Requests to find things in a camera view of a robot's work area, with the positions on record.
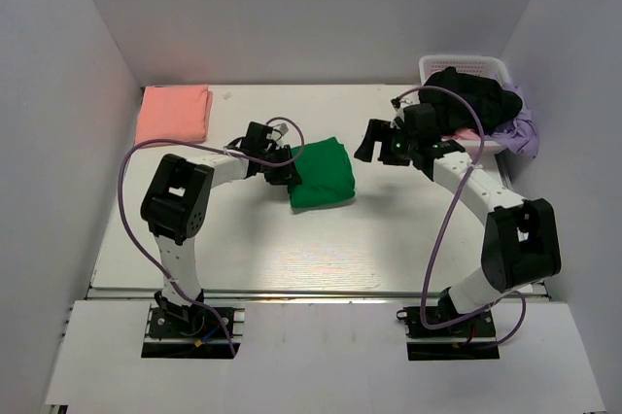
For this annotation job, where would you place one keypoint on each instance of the lilac garment in basket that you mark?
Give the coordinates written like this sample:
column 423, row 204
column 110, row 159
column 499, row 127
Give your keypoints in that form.
column 519, row 135

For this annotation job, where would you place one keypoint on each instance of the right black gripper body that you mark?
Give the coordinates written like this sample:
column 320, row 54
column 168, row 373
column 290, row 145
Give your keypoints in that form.
column 398, row 150

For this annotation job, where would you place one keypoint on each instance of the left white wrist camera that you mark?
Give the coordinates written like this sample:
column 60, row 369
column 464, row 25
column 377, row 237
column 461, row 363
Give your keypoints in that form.
column 279, row 131

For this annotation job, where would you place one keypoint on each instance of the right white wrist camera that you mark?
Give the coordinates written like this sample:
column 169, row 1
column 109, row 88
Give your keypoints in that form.
column 399, row 105

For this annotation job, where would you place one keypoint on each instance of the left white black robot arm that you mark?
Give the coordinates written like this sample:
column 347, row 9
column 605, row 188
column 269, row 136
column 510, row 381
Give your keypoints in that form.
column 175, row 205

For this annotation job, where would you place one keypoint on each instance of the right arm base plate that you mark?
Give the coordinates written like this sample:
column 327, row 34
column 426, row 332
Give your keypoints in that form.
column 480, row 326

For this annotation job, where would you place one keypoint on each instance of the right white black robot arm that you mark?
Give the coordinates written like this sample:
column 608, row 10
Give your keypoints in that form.
column 520, row 241

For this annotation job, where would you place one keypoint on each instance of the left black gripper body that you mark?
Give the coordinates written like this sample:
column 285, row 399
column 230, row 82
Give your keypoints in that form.
column 277, row 155

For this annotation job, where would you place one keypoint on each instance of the pink garment in basket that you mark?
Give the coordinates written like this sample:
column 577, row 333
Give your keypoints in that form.
column 466, row 134

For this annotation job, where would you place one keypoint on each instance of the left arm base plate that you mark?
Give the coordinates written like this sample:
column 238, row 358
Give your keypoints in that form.
column 169, row 320

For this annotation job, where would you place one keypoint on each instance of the folded pink t shirt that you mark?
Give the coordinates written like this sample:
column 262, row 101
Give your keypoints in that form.
column 180, row 113

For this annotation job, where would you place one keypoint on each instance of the green t shirt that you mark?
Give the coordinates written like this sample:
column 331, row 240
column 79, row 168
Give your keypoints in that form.
column 326, row 173

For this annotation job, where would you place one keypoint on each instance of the black garment in basket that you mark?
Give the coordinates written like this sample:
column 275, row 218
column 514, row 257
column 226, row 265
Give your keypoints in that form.
column 492, row 104

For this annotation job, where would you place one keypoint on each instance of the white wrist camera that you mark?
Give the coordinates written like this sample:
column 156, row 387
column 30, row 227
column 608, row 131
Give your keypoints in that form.
column 279, row 131
column 399, row 105

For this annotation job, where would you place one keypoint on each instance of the white plastic laundry basket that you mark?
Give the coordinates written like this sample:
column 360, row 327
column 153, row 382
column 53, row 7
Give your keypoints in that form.
column 478, row 65

